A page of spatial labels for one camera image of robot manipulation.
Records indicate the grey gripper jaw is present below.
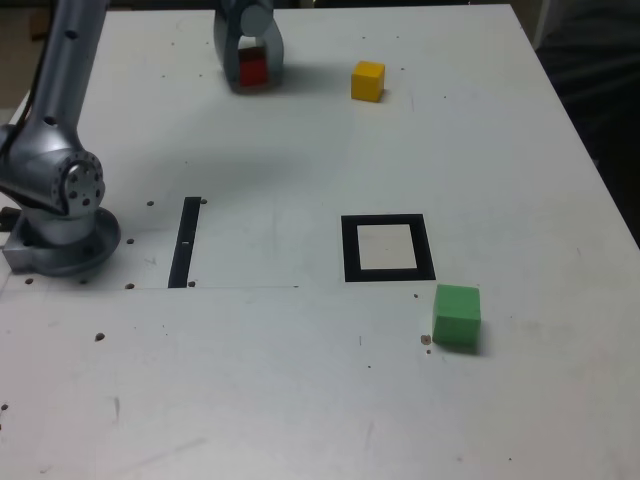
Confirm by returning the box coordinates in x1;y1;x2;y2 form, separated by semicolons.
239;0;287;92
213;0;246;96

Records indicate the red cube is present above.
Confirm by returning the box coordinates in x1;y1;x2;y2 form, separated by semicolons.
238;46;270;87

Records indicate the yellow cube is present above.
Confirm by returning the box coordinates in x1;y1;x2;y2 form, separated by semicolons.
350;60;386;104

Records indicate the green cube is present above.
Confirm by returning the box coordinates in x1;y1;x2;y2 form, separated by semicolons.
431;283;482;357

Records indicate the black tape square outline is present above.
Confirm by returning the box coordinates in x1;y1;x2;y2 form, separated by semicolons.
340;213;437;284

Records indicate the black tape strip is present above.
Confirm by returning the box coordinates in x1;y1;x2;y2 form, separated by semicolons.
167;196;202;290

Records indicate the black cable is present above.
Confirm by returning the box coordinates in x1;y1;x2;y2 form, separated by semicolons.
0;49;49;157

